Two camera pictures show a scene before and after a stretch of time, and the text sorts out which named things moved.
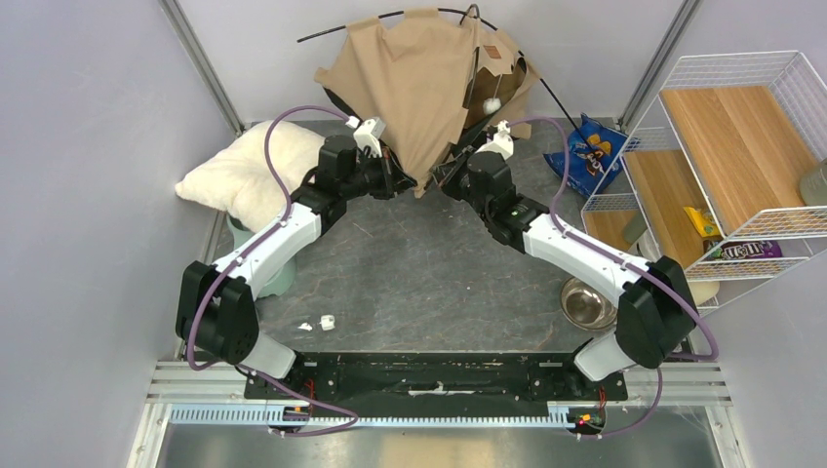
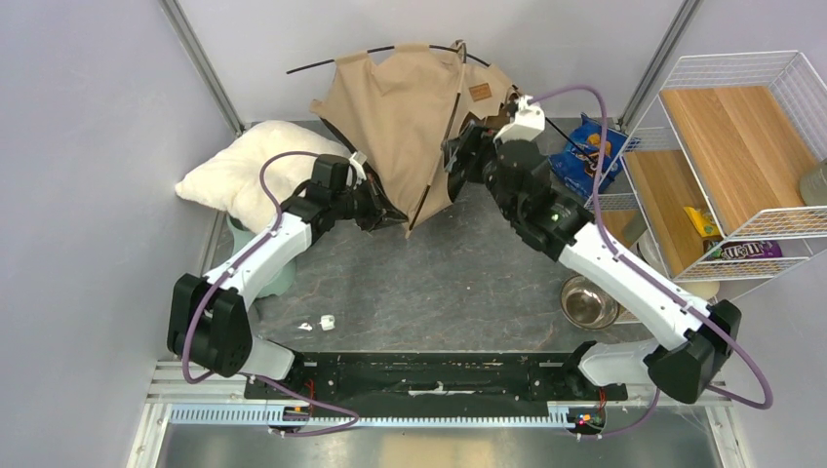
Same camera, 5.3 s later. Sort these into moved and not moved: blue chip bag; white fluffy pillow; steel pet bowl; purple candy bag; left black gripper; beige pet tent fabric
Moved: left black gripper; beige pet tent fabric
Not moved: purple candy bag; steel pet bowl; white fluffy pillow; blue chip bag
